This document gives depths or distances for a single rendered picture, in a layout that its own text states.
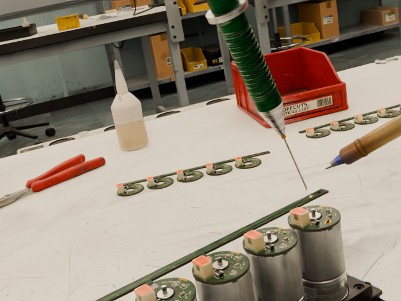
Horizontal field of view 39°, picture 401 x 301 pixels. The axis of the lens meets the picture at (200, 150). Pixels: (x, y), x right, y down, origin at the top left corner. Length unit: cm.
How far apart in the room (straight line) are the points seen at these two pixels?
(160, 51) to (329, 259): 414
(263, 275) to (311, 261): 3
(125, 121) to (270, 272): 40
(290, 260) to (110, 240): 21
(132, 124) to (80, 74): 410
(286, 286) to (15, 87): 449
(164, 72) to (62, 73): 85
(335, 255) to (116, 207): 26
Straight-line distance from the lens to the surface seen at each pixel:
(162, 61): 440
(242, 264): 24
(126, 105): 62
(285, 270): 26
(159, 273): 25
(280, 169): 50
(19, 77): 469
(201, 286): 24
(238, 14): 20
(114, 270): 39
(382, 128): 25
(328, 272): 28
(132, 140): 63
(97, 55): 473
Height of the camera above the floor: 94
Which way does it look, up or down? 18 degrees down
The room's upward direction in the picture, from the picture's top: 11 degrees counter-clockwise
